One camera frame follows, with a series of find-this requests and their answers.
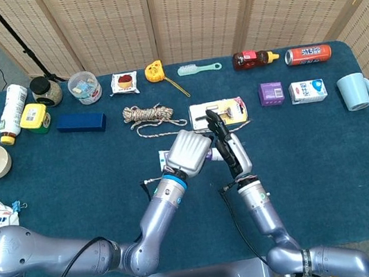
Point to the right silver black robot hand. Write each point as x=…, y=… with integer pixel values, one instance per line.
x=238, y=154

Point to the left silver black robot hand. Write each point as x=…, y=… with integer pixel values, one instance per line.
x=186, y=152

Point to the purple white toothpaste tube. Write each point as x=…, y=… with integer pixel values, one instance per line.
x=163, y=157

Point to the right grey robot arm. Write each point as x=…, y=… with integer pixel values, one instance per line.
x=263, y=214

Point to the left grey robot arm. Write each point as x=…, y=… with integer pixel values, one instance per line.
x=48, y=251

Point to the razor in blister pack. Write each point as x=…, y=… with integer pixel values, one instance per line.
x=236, y=109

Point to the small purple box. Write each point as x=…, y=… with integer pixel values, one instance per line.
x=271, y=93

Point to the blue table cloth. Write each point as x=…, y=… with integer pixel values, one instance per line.
x=317, y=177

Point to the mint green brush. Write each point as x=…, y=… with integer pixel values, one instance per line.
x=191, y=69

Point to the yellow tape measure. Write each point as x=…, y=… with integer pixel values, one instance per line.
x=153, y=71

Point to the white snack packet red cake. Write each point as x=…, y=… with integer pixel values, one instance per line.
x=124, y=83

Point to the white blue milk carton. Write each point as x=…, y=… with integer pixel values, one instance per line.
x=307, y=91

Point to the honey bear bottle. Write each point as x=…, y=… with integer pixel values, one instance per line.
x=249, y=59

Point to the dark blue rectangular box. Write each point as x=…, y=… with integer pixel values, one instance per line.
x=80, y=123

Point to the clear plastic tub of clips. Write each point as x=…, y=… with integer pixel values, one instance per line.
x=85, y=87

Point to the orange soda can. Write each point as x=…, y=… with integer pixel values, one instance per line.
x=310, y=54

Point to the light blue mug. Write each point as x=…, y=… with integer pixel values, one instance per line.
x=354, y=90

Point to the bamboo folding screen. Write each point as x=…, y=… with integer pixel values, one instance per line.
x=185, y=11

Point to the glass jar black lid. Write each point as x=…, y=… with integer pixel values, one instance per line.
x=45, y=92

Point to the green box yellow lid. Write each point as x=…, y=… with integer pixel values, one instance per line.
x=33, y=116

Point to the blue binder clip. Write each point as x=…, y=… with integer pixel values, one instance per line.
x=16, y=206

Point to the white bottle yellow cap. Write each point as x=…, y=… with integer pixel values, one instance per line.
x=11, y=109

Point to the black tripod stand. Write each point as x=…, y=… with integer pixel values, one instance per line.
x=20, y=45

